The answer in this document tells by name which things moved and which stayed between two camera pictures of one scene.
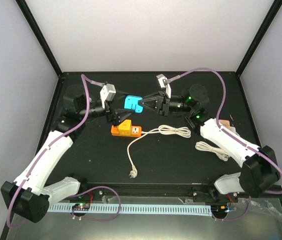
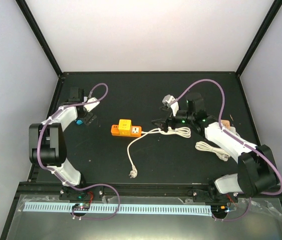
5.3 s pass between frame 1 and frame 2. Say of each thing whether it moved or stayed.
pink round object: stayed
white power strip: stayed
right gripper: moved
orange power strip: stayed
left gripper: moved
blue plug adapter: moved
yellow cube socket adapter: stayed
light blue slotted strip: stayed
